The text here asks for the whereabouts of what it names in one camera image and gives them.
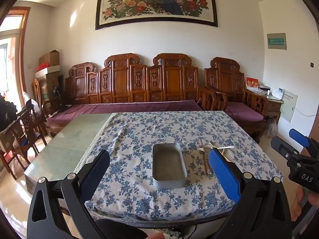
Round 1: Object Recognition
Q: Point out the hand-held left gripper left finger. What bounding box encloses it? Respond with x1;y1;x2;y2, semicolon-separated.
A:
26;150;110;239

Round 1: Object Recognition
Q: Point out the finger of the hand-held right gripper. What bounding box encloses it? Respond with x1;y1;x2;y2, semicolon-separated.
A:
289;128;319;159
271;136;303;166

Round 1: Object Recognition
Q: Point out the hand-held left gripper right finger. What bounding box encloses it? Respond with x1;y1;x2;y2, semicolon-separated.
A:
208;148;292;239

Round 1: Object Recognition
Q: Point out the light bamboo chopstick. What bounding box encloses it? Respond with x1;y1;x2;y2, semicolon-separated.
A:
203;144;212;175

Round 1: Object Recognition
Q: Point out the white plastic spoon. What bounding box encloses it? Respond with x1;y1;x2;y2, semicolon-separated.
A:
213;145;235;152

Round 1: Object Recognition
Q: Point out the brown wooden chopstick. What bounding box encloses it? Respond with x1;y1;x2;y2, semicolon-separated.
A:
200;139;208;174

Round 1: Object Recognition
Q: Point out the grey metal rectangular container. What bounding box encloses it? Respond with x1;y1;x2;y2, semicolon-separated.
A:
152;143;188;188

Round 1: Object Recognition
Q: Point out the person's right hand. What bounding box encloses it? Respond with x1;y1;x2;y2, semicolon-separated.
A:
291;187;319;222

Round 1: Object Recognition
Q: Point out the grey plastic floor bag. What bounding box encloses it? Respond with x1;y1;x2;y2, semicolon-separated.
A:
264;117;279;138

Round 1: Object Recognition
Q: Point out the wooden side table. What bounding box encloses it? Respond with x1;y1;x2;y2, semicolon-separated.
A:
245;87;285;127

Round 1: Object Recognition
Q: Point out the blue floral tablecloth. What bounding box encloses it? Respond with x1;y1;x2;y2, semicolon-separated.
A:
75;111;283;222

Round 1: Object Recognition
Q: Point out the white desk telephone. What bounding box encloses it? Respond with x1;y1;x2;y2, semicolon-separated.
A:
269;87;285;100

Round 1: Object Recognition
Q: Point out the red desk calendar card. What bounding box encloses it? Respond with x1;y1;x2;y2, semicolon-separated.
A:
245;77;260;90

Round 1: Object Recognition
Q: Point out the white power strip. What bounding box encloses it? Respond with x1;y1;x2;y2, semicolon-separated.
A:
162;229;180;238

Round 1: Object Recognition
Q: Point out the dark wooden chair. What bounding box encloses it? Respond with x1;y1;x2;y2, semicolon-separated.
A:
6;104;48;155

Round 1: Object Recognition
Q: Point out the black desk lamp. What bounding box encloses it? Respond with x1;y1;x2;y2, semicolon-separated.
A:
53;86;63;110

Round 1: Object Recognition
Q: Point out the carved wooden armchair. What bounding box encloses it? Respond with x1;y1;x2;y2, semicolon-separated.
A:
204;57;270;143

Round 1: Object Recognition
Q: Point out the clear plastic bag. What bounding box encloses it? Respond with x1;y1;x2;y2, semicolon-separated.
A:
22;91;41;116

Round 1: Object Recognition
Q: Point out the carved wooden sofa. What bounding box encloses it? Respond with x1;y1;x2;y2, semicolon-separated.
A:
42;53;228;138

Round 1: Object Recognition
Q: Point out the tall-backed wooden chair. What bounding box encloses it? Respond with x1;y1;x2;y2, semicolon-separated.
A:
32;78;42;105

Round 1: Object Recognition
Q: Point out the dark clothes pile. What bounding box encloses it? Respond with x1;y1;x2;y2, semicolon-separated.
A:
0;95;18;131

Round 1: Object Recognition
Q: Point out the small cardboard box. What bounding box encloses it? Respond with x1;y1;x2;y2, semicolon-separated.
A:
38;50;60;68

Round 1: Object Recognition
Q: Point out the framed peacock flower painting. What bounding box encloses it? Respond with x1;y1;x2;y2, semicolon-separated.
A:
95;0;219;30

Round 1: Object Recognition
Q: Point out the white wall cable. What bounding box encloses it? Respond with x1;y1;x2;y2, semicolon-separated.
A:
295;107;316;117

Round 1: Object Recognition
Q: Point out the white wall cabinet door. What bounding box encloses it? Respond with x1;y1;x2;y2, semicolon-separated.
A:
279;91;298;123

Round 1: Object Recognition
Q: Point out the grey wall electrical panel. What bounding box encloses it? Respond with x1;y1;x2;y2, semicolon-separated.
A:
267;33;287;51

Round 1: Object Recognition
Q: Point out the wooden door frame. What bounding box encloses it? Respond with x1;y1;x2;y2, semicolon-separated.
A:
0;7;31;100

